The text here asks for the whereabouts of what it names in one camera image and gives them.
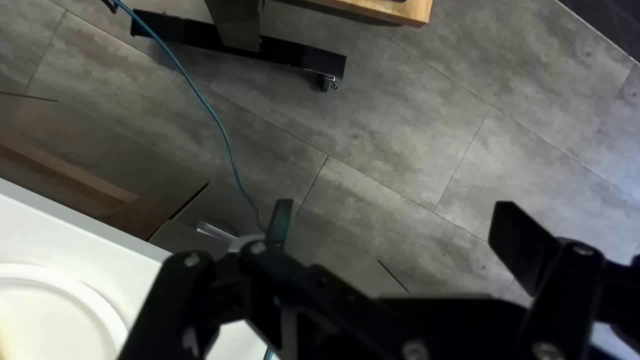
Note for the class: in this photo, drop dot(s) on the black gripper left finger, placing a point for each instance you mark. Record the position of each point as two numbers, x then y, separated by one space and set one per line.
193 301

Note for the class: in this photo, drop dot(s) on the white banana plate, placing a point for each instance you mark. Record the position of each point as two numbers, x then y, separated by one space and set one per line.
52 313

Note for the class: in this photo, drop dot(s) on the wooden desk top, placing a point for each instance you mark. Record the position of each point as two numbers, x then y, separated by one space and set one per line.
372 8

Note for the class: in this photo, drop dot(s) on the black desk foot with caster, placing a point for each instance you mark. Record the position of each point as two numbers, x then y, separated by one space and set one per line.
281 52

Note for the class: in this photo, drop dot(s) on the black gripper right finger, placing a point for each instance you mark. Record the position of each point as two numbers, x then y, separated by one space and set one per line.
560 293

